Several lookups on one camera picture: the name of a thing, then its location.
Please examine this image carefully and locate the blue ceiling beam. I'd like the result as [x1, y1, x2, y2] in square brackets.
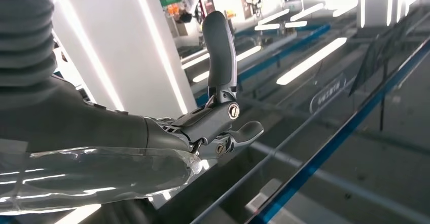
[246, 38, 430, 224]
[196, 23, 332, 106]

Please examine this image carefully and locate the black hanging banner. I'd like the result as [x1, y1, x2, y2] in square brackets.
[348, 12, 414, 97]

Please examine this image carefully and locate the grey ceiling pipe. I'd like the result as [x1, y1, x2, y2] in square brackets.
[190, 78, 357, 224]

